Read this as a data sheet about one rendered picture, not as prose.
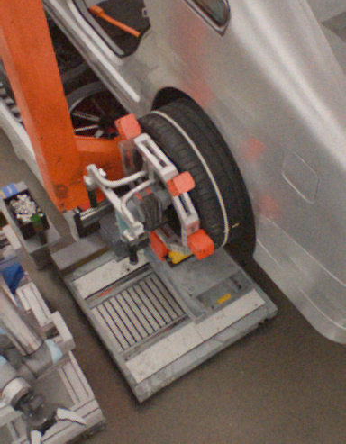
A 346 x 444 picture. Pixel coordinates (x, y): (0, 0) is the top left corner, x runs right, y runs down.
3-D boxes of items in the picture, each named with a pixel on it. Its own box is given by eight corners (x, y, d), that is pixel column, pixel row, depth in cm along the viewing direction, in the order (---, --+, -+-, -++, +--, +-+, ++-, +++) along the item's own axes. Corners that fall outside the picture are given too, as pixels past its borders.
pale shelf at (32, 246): (62, 240, 322) (60, 237, 319) (30, 257, 317) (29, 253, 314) (23, 184, 343) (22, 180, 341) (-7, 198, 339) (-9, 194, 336)
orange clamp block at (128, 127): (143, 132, 274) (133, 113, 272) (127, 140, 272) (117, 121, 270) (138, 133, 281) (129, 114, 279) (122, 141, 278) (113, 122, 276)
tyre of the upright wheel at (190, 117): (231, 245, 318) (277, 209, 255) (190, 268, 311) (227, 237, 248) (162, 131, 326) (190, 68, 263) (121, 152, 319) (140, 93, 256)
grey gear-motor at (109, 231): (185, 240, 360) (183, 202, 332) (119, 276, 348) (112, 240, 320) (167, 218, 370) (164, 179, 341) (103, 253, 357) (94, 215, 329)
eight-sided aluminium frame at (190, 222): (200, 267, 292) (199, 194, 247) (187, 275, 290) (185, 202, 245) (137, 189, 319) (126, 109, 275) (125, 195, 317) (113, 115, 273)
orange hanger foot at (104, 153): (178, 155, 338) (177, 107, 310) (90, 201, 323) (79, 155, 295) (161, 136, 347) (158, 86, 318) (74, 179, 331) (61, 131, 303)
